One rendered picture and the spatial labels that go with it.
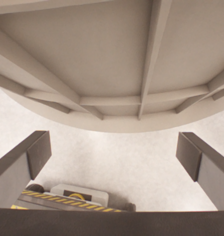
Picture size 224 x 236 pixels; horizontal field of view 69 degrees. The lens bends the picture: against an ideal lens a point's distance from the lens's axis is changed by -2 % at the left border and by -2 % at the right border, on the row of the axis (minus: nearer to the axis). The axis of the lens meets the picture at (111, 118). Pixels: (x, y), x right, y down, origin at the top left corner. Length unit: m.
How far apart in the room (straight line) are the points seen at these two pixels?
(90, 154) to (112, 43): 0.74
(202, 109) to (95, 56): 0.74
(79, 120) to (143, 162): 0.40
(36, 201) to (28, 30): 0.57
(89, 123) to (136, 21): 0.73
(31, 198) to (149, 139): 0.58
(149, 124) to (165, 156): 0.18
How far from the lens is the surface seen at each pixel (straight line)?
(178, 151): 0.17
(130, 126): 0.86
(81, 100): 0.52
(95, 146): 0.91
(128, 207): 0.82
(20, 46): 0.29
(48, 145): 0.17
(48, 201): 0.67
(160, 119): 0.88
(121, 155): 0.89
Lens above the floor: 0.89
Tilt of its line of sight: 79 degrees down
